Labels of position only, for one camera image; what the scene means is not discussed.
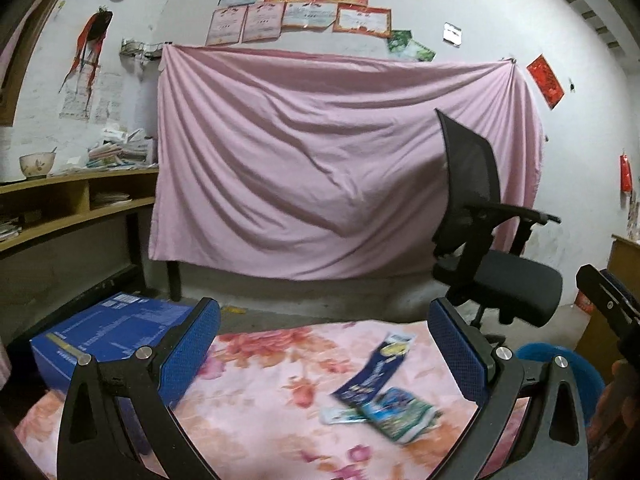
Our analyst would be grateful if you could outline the wooden shelf desk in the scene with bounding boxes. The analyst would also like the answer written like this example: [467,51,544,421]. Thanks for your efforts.
[0,167,160,301]

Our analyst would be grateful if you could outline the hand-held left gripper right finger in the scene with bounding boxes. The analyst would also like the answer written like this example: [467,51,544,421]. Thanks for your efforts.
[427,296,590,480]

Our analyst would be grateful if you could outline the floral ceramic bowl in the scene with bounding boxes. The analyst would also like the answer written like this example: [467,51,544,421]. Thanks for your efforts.
[19,152,56,181]

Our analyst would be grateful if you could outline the black office chair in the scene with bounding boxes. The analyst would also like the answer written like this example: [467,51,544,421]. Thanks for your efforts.
[431,108,564,346]

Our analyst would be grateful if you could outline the wooden cabinet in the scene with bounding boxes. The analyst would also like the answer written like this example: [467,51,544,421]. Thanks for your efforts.
[575,232,640,361]

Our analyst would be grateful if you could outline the blue plastic basin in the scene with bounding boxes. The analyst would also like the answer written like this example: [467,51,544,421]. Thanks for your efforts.
[515,342,606,421]

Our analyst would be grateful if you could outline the group of wall certificates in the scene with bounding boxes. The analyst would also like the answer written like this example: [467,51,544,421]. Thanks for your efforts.
[205,0,427,47]

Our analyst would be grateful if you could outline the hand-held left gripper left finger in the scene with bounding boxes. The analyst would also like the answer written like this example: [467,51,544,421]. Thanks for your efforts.
[56,296,222,480]

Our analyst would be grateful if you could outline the person's right hand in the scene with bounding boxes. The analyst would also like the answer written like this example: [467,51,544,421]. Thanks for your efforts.
[590,357,640,461]

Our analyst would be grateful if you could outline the red tassel ornament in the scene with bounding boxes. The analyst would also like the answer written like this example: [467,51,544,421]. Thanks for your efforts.
[59,6,112,93]

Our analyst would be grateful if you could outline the teal snack packet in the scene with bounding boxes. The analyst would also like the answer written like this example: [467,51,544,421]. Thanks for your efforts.
[360,386,443,444]

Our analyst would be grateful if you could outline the stack of books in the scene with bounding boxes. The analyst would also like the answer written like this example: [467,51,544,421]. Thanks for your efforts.
[87,127,156,170]

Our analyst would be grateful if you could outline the pink hanging sheet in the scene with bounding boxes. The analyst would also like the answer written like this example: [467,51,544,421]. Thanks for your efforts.
[149,42,545,282]

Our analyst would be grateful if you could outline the floral pink blanket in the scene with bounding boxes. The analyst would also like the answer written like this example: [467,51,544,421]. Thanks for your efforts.
[15,320,531,480]

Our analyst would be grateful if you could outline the wire wall rack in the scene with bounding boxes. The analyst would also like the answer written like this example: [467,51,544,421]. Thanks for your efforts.
[119,37,163,61]

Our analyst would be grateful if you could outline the blue yellow snack wrapper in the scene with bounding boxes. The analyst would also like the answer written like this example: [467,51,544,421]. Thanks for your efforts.
[332,332,418,411]

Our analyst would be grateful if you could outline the red paper square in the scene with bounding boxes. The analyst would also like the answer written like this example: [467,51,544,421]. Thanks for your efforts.
[526,54,566,111]

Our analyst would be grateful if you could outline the blue cardboard box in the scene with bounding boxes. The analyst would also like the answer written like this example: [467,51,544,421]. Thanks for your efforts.
[30,291,201,461]

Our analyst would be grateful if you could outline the silver blue snack wrapper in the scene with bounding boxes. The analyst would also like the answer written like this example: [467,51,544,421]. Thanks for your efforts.
[320,406,372,426]

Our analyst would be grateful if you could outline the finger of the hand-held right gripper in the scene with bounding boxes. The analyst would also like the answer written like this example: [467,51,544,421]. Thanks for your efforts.
[575,264,640,361]
[600,269,640,317]

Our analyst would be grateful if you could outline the white wall paper sheets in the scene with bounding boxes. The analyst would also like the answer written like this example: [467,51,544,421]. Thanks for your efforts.
[60,72,123,123]

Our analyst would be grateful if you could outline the green photo print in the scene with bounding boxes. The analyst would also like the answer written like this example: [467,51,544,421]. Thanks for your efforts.
[404,39,437,62]
[387,29,413,53]

